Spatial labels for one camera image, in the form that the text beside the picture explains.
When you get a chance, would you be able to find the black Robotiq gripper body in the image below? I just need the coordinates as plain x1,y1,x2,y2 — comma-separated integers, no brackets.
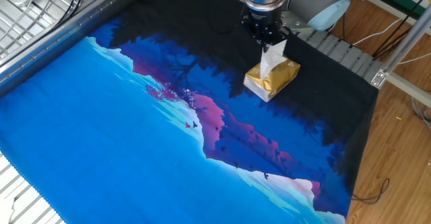
243,10,286,39

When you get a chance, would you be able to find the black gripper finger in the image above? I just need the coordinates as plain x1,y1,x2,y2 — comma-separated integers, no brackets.
268,30,290,49
250,31,271,49

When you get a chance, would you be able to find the gold tissue pack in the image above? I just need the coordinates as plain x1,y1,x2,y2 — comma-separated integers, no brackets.
242,59,302,103

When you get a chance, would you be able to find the blue mountain landscape cloth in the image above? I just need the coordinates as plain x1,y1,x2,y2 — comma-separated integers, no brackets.
0,0,380,224

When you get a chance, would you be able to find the white paper sheet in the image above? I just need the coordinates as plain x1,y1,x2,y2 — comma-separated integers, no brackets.
0,196,17,224

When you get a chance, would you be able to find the white floor cable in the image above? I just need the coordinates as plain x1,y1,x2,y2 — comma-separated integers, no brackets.
352,17,403,46
397,52,431,65

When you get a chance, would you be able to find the black cable along post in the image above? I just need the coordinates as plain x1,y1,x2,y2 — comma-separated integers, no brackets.
372,0,431,59

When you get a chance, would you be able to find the aluminium frame post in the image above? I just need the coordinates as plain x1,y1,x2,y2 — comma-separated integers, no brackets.
370,3,431,90

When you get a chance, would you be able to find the aluminium frame beam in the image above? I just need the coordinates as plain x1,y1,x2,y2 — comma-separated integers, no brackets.
387,71,431,108

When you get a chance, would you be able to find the grey cable bundle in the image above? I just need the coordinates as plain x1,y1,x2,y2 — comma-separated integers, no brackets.
409,96,431,130

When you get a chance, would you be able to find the black floor cable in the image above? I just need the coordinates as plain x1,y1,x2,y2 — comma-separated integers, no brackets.
352,178,391,205

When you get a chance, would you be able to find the grey aluminium table rail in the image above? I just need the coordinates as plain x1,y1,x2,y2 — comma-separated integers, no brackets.
0,0,152,99

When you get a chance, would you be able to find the white cable on plate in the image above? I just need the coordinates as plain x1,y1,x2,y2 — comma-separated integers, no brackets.
0,0,46,43

